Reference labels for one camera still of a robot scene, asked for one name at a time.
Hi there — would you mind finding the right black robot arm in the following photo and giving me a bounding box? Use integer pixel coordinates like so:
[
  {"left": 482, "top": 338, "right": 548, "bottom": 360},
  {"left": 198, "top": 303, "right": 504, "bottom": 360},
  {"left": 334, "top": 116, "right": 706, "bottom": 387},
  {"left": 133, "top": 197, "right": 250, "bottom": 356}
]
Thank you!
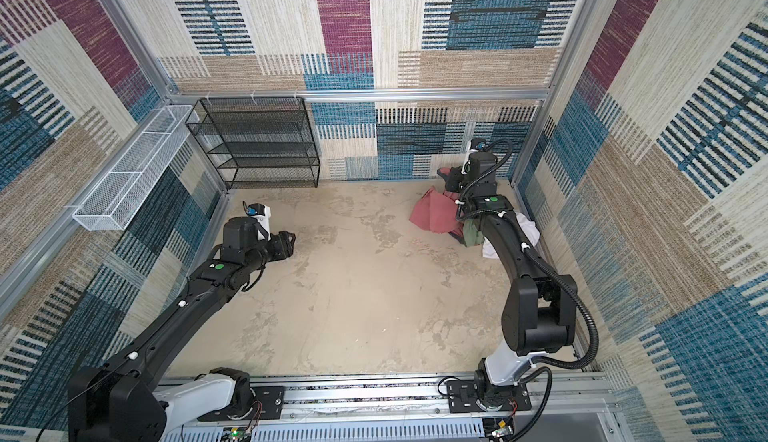
[{"left": 445, "top": 151, "right": 590, "bottom": 410}]

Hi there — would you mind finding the green cloth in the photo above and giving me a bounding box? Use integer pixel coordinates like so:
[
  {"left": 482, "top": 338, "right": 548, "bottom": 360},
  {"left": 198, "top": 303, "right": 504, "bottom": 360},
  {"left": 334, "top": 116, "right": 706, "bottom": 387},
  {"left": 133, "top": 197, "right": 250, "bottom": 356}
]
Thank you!
[{"left": 462, "top": 219, "right": 485, "bottom": 247}]

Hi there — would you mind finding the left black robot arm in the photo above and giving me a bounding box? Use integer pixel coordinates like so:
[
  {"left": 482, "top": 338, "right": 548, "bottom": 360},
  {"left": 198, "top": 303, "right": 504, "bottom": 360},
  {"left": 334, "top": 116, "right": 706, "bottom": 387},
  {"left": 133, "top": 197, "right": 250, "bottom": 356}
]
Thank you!
[{"left": 68, "top": 216, "right": 296, "bottom": 441}]

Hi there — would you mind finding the black mesh shelf rack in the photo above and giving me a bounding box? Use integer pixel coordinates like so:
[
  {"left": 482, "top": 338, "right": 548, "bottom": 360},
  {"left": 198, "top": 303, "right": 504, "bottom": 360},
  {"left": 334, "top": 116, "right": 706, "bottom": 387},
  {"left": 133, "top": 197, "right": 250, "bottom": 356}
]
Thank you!
[{"left": 185, "top": 96, "right": 321, "bottom": 190}]

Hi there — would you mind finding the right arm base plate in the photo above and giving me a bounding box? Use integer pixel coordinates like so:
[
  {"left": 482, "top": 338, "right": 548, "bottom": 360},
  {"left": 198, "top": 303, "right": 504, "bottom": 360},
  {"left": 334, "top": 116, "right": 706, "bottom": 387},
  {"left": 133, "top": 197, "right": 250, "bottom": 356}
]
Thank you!
[{"left": 442, "top": 379, "right": 532, "bottom": 413}]

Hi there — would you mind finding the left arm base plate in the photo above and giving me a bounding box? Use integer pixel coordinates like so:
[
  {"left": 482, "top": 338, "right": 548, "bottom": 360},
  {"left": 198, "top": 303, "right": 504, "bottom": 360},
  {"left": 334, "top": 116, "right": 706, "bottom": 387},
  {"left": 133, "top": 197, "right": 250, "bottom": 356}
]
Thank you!
[{"left": 197, "top": 386, "right": 285, "bottom": 422}]

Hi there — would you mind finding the white wire mesh basket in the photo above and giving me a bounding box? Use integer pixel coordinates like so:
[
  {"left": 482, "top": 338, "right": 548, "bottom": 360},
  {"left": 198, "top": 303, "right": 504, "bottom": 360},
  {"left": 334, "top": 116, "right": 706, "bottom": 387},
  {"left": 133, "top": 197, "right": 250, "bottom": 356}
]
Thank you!
[{"left": 73, "top": 106, "right": 192, "bottom": 231}]

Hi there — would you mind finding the white cloth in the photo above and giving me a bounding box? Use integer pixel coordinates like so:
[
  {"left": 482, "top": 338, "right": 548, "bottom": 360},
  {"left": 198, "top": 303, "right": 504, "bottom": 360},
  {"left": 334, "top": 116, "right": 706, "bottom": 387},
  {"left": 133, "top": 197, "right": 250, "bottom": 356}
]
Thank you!
[{"left": 481, "top": 212, "right": 541, "bottom": 260}]

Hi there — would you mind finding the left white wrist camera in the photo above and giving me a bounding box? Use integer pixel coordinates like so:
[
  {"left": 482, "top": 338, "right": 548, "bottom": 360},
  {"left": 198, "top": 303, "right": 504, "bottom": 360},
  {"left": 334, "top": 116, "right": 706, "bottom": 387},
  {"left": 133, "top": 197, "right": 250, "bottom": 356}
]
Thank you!
[{"left": 242, "top": 201, "right": 271, "bottom": 240}]

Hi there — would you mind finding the red cloth with print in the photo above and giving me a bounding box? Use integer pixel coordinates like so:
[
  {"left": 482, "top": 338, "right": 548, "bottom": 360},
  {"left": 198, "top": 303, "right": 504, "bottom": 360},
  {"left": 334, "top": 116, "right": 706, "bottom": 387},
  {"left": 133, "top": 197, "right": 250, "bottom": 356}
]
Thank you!
[{"left": 409, "top": 167, "right": 464, "bottom": 243}]

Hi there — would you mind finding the aluminium front rail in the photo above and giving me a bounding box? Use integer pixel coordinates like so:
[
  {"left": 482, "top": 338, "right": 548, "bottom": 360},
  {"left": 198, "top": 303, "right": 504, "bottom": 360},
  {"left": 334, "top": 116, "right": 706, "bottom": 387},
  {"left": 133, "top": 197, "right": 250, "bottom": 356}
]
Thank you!
[{"left": 164, "top": 372, "right": 633, "bottom": 441}]

